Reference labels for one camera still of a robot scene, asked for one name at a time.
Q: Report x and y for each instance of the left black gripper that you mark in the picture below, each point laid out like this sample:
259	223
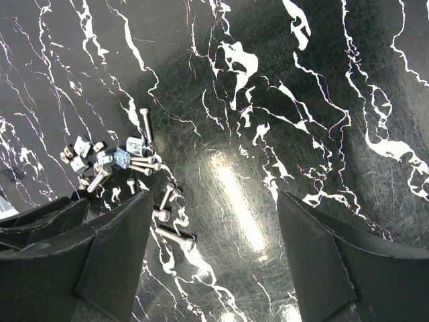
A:
43	222

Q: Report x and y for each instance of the pile of screws and nuts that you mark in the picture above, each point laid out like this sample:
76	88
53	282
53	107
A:
107	164

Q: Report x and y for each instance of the silver long screw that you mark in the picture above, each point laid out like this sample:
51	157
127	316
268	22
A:
145	114

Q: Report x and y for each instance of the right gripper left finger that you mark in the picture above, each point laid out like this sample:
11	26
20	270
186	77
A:
89	273

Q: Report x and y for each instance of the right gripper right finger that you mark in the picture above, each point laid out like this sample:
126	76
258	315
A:
342	273

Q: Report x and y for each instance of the silver t-nut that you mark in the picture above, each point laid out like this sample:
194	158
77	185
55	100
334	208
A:
136	146

